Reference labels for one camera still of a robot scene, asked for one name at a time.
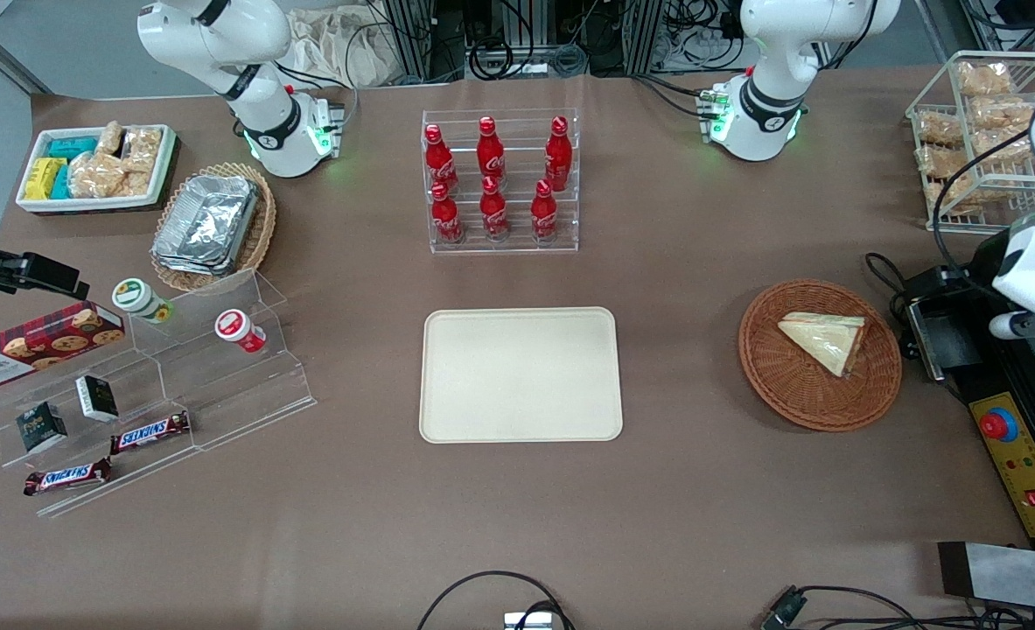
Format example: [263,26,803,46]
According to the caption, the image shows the red cola bottle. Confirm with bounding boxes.
[530,179,560,242]
[544,116,574,192]
[479,176,511,242]
[477,116,507,185]
[424,124,459,195]
[430,182,465,245]

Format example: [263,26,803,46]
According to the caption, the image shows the brown Snickers bar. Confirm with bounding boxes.
[24,458,114,498]
[110,411,192,456]

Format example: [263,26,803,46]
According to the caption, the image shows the white rectangular snack bin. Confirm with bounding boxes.
[16,124,178,215]

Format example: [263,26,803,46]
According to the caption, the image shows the oval light wicker basket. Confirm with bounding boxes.
[150,162,278,293]

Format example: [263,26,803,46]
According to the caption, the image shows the beige cloth bag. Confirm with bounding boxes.
[285,7,397,88]

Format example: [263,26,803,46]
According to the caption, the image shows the small dark green box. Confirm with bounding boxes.
[16,401,69,455]
[75,374,121,424]

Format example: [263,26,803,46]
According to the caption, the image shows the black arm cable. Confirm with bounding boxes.
[932,129,1034,274]

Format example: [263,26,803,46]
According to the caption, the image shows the aluminium frame profile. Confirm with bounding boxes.
[625,0,665,75]
[384,0,437,81]

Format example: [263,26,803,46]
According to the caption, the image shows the red emergency stop button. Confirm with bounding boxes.
[979,407,1019,444]

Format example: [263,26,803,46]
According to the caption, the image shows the clear acrylic stepped shelf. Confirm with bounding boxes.
[0,267,318,519]

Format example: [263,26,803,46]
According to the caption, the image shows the grey metal plate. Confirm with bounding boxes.
[937,541,1035,613]

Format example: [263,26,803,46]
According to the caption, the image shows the white wire basket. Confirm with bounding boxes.
[906,50,1035,235]

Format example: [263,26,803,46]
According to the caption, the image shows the yellow snack packet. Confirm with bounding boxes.
[24,157,68,201]

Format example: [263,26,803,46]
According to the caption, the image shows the black cable with plug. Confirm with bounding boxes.
[760,584,1035,630]

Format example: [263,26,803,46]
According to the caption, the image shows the beige plastic tray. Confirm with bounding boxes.
[419,306,625,445]

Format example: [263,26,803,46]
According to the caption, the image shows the yellow control panel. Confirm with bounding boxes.
[968,392,1035,541]

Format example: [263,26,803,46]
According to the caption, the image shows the black cable bundle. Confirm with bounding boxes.
[467,0,590,81]

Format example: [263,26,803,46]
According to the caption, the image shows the red tartan cookie box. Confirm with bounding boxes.
[0,300,126,391]

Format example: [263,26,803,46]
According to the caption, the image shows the green lidded yogurt cup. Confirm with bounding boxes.
[112,277,174,326]

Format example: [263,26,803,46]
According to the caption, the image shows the triangular sandwich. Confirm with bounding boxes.
[777,311,868,379]

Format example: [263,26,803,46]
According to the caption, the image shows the clear acrylic bottle rack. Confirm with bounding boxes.
[421,108,581,256]

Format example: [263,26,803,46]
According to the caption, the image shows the bagged fried snack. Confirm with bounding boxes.
[970,94,1035,132]
[917,111,964,145]
[972,129,1034,167]
[924,178,980,217]
[915,144,969,180]
[957,61,1014,97]

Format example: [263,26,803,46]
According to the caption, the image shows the red lidded yogurt cup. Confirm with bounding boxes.
[214,309,268,354]

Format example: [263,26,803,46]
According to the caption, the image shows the black machine power cable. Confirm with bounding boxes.
[864,252,922,351]

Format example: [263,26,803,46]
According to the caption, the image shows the black sealing machine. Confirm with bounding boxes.
[906,223,1035,552]

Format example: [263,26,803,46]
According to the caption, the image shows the stacked aluminium foil containers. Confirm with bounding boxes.
[150,175,261,277]

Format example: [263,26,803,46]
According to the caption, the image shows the round brown wicker basket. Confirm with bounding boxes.
[738,278,903,433]

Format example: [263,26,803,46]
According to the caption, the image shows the black looped cable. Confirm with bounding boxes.
[416,570,577,630]

